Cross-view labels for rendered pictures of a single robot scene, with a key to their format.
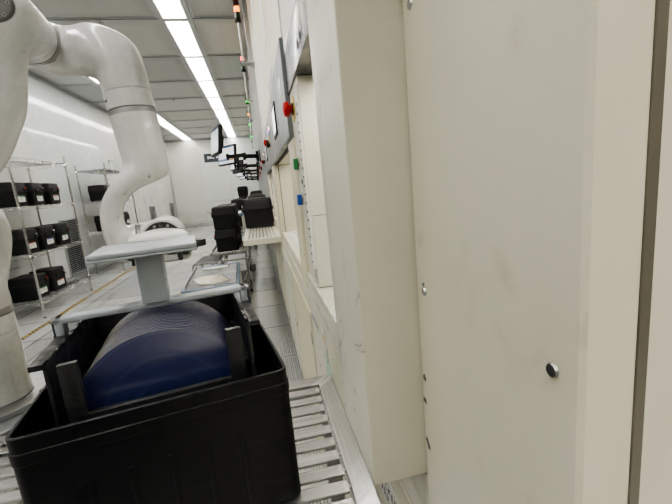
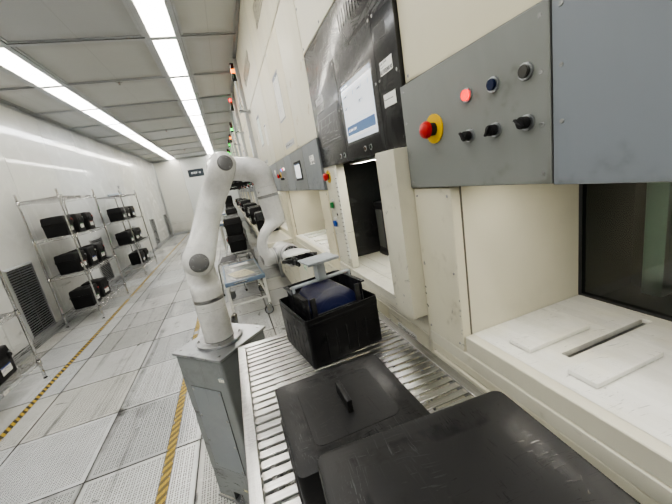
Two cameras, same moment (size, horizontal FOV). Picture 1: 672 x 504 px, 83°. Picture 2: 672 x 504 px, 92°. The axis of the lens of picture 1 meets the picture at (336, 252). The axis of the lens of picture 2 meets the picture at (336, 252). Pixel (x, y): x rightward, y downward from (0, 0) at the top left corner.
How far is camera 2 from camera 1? 0.72 m
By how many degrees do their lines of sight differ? 6
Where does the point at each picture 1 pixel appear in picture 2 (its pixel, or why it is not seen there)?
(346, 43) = (401, 204)
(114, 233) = (267, 253)
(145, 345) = (329, 292)
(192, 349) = (342, 292)
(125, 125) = (269, 203)
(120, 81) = (266, 183)
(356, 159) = (405, 232)
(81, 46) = (248, 170)
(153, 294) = (322, 275)
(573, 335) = (455, 267)
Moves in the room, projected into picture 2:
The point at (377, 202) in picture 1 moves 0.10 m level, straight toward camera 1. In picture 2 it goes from (411, 241) to (420, 249)
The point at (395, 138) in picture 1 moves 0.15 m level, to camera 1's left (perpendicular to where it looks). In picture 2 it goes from (414, 225) to (366, 234)
